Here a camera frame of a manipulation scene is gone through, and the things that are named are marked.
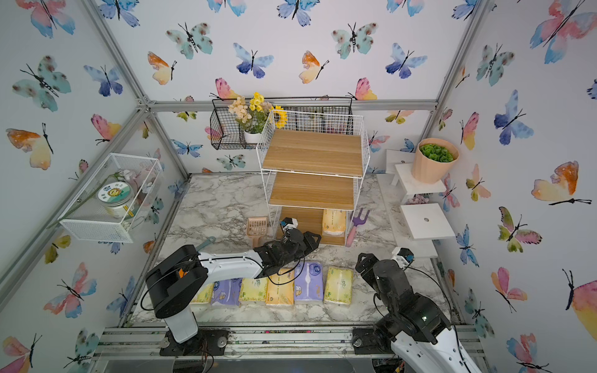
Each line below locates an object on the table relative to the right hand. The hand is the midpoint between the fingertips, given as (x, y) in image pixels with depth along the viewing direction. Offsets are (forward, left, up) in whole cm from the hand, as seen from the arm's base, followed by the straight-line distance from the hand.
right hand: (366, 260), depth 73 cm
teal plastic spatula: (+14, +60, -18) cm, 64 cm away
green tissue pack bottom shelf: (-3, +7, -13) cm, 16 cm away
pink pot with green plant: (+29, -22, +16) cm, 40 cm away
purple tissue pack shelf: (-8, +46, -14) cm, 48 cm away
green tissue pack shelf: (-6, +37, -13) cm, 39 cm away
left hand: (+10, +13, -6) cm, 18 cm away
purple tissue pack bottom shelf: (-4, +17, -13) cm, 22 cm away
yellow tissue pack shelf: (-8, +26, -13) cm, 30 cm away
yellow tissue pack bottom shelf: (+23, +9, -13) cm, 28 cm away
